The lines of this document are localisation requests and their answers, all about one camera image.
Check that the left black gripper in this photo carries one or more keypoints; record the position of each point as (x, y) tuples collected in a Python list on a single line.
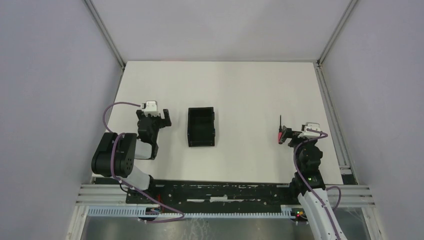
[(155, 120)]

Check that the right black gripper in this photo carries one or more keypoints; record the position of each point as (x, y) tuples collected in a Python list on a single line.
[(288, 134)]

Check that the red and black screwdriver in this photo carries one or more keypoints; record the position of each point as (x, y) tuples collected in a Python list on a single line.
[(280, 131)]

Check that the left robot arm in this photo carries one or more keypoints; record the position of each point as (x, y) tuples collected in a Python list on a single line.
[(117, 157)]

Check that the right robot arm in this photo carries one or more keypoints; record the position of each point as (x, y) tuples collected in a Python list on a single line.
[(318, 201)]

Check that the black plastic bin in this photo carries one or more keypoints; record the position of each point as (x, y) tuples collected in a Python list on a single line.
[(201, 127)]

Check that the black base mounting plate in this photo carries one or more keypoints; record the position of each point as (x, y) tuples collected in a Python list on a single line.
[(215, 197)]

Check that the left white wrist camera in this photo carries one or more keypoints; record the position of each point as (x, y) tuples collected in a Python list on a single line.
[(150, 108)]

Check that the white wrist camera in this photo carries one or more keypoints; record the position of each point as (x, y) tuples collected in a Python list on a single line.
[(150, 108), (310, 130)]

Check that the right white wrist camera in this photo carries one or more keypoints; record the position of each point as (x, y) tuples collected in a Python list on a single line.
[(310, 130)]

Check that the aluminium frame rail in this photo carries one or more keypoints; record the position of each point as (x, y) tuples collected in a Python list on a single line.
[(352, 196)]

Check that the white slotted cable duct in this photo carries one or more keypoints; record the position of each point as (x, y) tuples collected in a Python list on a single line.
[(144, 212)]

